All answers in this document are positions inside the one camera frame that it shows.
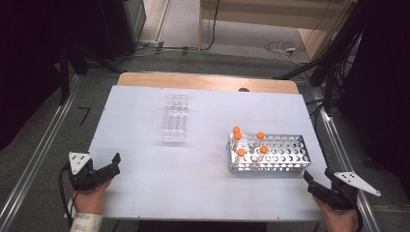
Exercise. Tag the person's right hand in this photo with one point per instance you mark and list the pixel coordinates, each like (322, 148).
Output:
(338, 220)

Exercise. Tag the clear plastic test tube rack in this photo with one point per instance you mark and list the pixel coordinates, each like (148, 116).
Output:
(174, 125)

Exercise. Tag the person's left hand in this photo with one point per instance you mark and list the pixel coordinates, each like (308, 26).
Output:
(88, 201)

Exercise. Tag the aluminium rail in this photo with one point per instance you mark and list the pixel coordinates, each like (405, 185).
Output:
(35, 154)
(338, 145)

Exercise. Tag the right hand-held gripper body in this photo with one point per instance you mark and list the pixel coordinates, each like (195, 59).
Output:
(346, 188)

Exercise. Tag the light wooden furniture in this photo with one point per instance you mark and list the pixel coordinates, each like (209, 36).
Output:
(257, 13)

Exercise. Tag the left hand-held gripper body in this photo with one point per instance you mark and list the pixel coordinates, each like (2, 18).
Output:
(80, 179)

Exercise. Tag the grey power strip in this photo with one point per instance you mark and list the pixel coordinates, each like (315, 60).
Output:
(151, 43)

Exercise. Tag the metal test tube rack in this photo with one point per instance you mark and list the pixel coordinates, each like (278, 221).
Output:
(286, 154)

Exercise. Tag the wooden table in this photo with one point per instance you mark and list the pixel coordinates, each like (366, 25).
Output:
(193, 82)

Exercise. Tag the black metal stand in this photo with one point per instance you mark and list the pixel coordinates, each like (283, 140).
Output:
(64, 74)
(329, 87)

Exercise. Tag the black cabinet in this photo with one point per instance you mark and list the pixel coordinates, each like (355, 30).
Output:
(122, 25)

